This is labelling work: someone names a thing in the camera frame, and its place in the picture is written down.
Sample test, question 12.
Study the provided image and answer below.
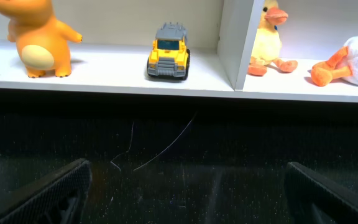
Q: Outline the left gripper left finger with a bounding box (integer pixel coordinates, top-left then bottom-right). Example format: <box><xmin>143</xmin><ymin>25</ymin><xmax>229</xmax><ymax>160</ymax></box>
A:
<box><xmin>0</xmin><ymin>157</ymin><xmax>93</xmax><ymax>224</ymax></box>

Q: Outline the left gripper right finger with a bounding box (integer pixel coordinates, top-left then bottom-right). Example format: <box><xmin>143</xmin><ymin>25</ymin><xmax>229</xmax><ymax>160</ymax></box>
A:
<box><xmin>283</xmin><ymin>161</ymin><xmax>358</xmax><ymax>224</ymax></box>

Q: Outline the orange rubber toy figure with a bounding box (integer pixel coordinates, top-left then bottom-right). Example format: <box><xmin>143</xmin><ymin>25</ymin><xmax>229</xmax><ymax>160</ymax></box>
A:
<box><xmin>0</xmin><ymin>0</ymin><xmax>83</xmax><ymax>78</ymax></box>

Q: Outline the grey and yellow toy truck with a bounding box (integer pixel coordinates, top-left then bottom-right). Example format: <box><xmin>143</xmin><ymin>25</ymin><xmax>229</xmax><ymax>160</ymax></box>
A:
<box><xmin>146</xmin><ymin>21</ymin><xmax>191</xmax><ymax>82</ymax></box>

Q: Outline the white shelf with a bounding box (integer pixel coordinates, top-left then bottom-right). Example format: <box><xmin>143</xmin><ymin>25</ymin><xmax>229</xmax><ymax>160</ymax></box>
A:
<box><xmin>0</xmin><ymin>0</ymin><xmax>358</xmax><ymax>104</ymax></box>

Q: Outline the yellow plush duck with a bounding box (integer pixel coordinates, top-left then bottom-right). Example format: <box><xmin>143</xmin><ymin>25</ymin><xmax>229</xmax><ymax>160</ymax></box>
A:
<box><xmin>247</xmin><ymin>0</ymin><xmax>299</xmax><ymax>77</ymax></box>

